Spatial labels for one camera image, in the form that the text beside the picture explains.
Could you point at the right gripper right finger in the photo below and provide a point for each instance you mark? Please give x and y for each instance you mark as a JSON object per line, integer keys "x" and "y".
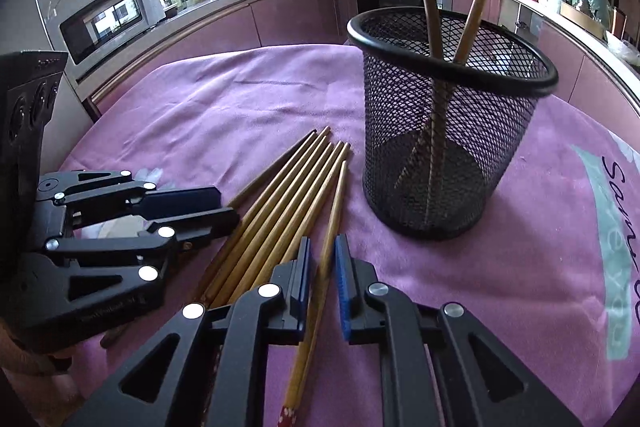
{"x": 439, "y": 366}

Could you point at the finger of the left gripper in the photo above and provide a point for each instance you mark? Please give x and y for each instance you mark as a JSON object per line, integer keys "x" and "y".
{"x": 83, "y": 198}
{"x": 165, "y": 234}

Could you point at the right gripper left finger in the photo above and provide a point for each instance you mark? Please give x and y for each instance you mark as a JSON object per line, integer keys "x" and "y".
{"x": 207, "y": 367}

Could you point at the dark brown chopstick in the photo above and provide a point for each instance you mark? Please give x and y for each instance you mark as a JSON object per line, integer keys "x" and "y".
{"x": 236, "y": 202}
{"x": 427, "y": 6}

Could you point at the bamboo chopstick red end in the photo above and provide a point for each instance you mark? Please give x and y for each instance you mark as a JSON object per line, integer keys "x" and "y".
{"x": 214, "y": 266}
{"x": 262, "y": 245}
{"x": 240, "y": 256}
{"x": 282, "y": 236}
{"x": 305, "y": 350}
{"x": 421, "y": 151}

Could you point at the person's left hand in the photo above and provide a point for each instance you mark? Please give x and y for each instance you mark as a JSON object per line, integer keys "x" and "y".
{"x": 49, "y": 394}

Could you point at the purple floral tablecloth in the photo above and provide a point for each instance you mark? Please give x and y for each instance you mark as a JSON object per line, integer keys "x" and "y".
{"x": 551, "y": 268}

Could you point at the white microwave oven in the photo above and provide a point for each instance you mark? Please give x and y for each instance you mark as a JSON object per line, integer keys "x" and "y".
{"x": 93, "y": 32}

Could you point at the black mesh utensil holder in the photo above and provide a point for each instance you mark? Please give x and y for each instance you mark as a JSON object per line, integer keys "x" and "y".
{"x": 495, "y": 96}

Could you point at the pink lower cabinets left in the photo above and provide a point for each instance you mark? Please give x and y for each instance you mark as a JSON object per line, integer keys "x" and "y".
{"x": 247, "y": 25}

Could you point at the pink cabinets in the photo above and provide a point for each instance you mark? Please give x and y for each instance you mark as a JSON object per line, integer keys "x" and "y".
{"x": 247, "y": 25}
{"x": 590, "y": 77}

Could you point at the pink lower cabinets right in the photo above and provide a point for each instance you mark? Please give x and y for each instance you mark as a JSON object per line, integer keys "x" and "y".
{"x": 590, "y": 77}

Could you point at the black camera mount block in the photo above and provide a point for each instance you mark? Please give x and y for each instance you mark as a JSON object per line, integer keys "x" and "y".
{"x": 29, "y": 85}

